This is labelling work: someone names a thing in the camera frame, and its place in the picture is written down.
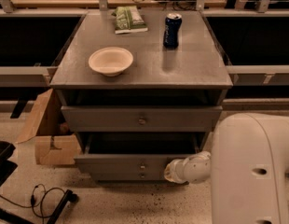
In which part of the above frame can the grey bottom drawer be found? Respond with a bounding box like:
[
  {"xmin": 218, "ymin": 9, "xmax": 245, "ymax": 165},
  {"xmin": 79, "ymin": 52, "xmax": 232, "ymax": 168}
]
[{"xmin": 90, "ymin": 172, "xmax": 165, "ymax": 181}]

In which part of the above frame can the green snack bag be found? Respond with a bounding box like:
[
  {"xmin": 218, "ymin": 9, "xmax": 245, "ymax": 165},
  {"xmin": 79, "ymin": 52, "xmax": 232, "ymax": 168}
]
[{"xmin": 112, "ymin": 6, "xmax": 148, "ymax": 35}]

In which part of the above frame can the grey top drawer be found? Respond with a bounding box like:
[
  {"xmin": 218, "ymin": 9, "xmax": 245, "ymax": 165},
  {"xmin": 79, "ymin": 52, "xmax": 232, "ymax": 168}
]
[{"xmin": 62, "ymin": 106, "xmax": 222, "ymax": 132}]

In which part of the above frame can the grey drawer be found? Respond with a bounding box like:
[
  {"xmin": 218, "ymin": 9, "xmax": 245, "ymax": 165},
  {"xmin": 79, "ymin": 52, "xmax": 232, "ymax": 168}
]
[
  {"xmin": 90, "ymin": 172, "xmax": 165, "ymax": 181},
  {"xmin": 75, "ymin": 132, "xmax": 204, "ymax": 177},
  {"xmin": 62, "ymin": 106, "xmax": 222, "ymax": 132}
]

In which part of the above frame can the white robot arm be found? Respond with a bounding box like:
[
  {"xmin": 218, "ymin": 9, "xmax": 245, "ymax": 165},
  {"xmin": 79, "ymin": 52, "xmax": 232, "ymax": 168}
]
[{"xmin": 164, "ymin": 113, "xmax": 289, "ymax": 224}]

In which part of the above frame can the black cable on floor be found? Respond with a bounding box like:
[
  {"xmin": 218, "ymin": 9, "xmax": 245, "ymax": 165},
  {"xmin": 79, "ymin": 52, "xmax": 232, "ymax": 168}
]
[{"xmin": 0, "ymin": 183, "xmax": 67, "ymax": 219}]

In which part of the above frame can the white paper bowl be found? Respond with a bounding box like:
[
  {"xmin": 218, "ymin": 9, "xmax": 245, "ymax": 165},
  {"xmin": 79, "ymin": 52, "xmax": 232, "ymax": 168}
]
[{"xmin": 89, "ymin": 47, "xmax": 133, "ymax": 77}]

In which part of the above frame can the blue soda can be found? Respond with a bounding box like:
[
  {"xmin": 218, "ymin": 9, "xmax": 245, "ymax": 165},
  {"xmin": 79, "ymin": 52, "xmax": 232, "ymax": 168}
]
[{"xmin": 163, "ymin": 13, "xmax": 182, "ymax": 49}]

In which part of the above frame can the brown cardboard box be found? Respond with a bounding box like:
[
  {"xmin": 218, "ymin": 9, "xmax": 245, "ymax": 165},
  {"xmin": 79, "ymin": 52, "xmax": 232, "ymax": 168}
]
[{"xmin": 17, "ymin": 89, "xmax": 81, "ymax": 165}]

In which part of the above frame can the grey wooden drawer cabinet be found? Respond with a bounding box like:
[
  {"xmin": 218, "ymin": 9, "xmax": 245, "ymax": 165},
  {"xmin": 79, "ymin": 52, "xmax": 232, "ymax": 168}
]
[{"xmin": 49, "ymin": 8, "xmax": 234, "ymax": 182}]

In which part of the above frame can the white yellow gripper body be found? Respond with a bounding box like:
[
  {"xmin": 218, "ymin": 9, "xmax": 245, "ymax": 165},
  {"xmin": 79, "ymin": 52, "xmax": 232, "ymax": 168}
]
[{"xmin": 164, "ymin": 159, "xmax": 186, "ymax": 184}]

